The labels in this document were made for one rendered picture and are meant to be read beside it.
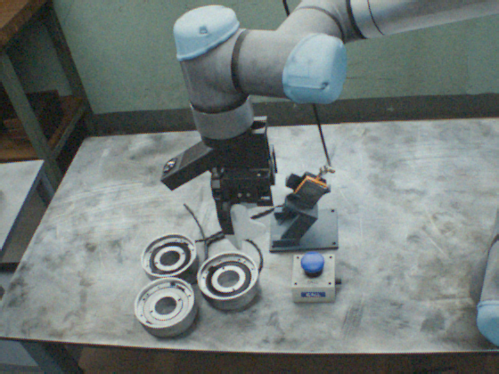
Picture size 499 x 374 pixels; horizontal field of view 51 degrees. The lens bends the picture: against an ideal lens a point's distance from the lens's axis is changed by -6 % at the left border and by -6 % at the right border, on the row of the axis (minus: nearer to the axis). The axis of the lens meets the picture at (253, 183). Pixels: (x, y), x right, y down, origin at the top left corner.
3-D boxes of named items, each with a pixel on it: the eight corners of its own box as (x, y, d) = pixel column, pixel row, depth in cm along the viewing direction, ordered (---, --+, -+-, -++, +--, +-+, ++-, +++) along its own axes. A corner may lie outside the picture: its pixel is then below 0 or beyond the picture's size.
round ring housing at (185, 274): (173, 299, 96) (167, 286, 93) (135, 273, 102) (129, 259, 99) (212, 262, 101) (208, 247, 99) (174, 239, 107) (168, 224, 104)
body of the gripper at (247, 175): (274, 211, 74) (261, 141, 67) (212, 213, 76) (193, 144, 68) (278, 174, 80) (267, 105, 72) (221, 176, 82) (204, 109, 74)
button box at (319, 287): (293, 303, 92) (290, 286, 88) (296, 271, 97) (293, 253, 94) (341, 303, 90) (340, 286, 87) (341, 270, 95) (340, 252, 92)
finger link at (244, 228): (268, 261, 79) (261, 208, 75) (228, 261, 81) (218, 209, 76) (271, 247, 82) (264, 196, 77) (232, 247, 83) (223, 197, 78)
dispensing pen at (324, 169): (270, 215, 104) (316, 155, 93) (290, 223, 105) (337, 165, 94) (269, 223, 102) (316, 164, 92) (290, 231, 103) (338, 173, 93)
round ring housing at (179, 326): (172, 351, 88) (165, 337, 85) (129, 322, 93) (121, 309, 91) (211, 307, 94) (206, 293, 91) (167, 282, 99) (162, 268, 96)
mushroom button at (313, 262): (301, 287, 91) (298, 268, 88) (303, 268, 94) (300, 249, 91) (325, 287, 90) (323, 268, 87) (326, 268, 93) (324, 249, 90)
